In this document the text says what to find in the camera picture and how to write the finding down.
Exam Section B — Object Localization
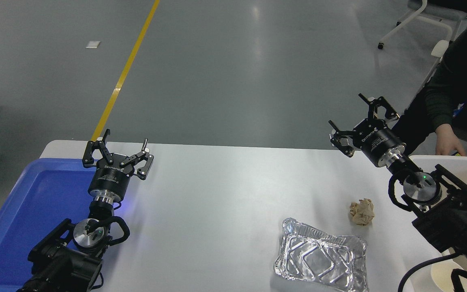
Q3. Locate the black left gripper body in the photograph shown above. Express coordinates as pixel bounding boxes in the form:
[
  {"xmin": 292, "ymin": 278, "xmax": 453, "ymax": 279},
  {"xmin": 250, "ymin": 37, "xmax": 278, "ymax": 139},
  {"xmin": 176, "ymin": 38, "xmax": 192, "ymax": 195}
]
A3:
[{"xmin": 88, "ymin": 156, "xmax": 135, "ymax": 200}]

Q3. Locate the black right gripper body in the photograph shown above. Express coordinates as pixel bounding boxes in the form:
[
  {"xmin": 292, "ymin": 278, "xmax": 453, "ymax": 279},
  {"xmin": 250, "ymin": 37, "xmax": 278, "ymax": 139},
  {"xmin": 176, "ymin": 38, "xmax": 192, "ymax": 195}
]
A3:
[{"xmin": 353, "ymin": 120, "xmax": 406, "ymax": 167}]

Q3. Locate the white paper cup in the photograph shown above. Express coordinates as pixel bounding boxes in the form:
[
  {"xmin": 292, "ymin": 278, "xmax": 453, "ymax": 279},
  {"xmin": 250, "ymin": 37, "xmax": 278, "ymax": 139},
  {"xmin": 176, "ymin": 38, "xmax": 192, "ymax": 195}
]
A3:
[{"xmin": 431, "ymin": 260, "xmax": 467, "ymax": 292}]

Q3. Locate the person's right hand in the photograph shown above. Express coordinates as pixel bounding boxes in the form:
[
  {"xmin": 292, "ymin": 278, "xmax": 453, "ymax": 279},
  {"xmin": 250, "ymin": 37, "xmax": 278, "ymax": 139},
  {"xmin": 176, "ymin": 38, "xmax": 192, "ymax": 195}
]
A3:
[{"xmin": 435, "ymin": 124, "xmax": 466, "ymax": 157}]

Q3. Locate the crumpled tan paper ball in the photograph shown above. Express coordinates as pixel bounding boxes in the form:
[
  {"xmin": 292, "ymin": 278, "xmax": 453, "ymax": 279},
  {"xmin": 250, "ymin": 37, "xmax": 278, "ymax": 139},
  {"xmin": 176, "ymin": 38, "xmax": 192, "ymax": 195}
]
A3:
[{"xmin": 349, "ymin": 198, "xmax": 375, "ymax": 226}]

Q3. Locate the blue plastic tray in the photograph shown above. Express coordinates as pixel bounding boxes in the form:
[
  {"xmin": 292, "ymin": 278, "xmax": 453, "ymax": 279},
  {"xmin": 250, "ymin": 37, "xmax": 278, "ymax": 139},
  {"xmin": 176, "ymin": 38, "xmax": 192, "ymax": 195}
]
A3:
[{"xmin": 0, "ymin": 158, "xmax": 98, "ymax": 289}]

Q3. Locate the person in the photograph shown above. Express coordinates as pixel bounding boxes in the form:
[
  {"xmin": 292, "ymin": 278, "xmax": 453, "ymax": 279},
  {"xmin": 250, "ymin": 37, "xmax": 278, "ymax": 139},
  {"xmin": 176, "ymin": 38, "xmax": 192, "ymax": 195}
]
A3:
[{"xmin": 392, "ymin": 2, "xmax": 467, "ymax": 159}]

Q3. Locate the white-framed wheeled chair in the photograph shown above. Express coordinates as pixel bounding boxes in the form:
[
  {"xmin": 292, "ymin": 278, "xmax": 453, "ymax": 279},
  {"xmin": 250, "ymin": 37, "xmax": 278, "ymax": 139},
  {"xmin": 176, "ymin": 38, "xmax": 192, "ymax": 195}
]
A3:
[{"xmin": 420, "ymin": 39, "xmax": 450, "ymax": 92}]

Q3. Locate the white chair with grey seat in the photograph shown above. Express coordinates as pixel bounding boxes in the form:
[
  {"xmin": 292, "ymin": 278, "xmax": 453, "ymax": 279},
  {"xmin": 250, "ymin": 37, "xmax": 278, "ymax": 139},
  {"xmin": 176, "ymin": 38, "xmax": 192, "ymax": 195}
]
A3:
[{"xmin": 377, "ymin": 0, "xmax": 467, "ymax": 51}]

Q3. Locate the silver foil tray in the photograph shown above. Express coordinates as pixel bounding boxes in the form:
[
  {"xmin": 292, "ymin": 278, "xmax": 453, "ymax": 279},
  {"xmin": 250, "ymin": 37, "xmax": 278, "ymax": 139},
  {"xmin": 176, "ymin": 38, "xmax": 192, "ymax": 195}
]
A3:
[{"xmin": 274, "ymin": 218, "xmax": 370, "ymax": 292}]

